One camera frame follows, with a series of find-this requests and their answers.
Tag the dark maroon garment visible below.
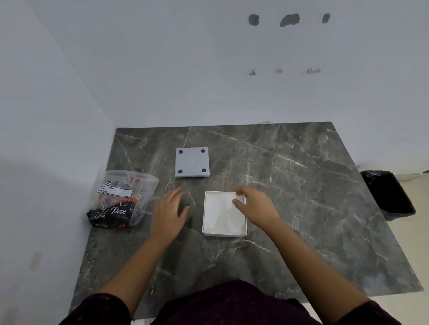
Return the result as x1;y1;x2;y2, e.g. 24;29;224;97
59;279;408;325

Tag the black waste bin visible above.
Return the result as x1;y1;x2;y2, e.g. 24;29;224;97
360;170;416;222

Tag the dark chocolate packet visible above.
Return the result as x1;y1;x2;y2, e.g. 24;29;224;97
86;197;141;230

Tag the clear plastic bag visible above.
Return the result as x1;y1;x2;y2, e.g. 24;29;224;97
86;170;160;230

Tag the person's left forearm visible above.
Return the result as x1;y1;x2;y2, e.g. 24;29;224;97
99;234;175;319

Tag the grey square lid with black feet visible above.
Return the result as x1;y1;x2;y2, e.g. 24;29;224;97
175;147;211;179

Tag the white square box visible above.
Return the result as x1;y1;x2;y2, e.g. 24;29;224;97
202;190;248;238

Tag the person's right forearm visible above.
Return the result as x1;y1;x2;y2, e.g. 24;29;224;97
259;217;371;319

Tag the person's right hand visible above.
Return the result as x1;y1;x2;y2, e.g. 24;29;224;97
233;186;282;231

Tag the person's left hand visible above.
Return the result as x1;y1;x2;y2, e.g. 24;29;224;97
150;187;191;241

